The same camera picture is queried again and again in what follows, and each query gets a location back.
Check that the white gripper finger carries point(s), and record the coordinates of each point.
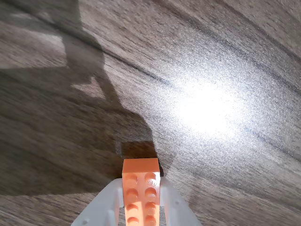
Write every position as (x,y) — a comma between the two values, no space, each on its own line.
(103,207)
(175,207)

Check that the orange lego block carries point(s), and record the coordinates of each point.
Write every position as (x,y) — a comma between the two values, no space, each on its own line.
(141,193)

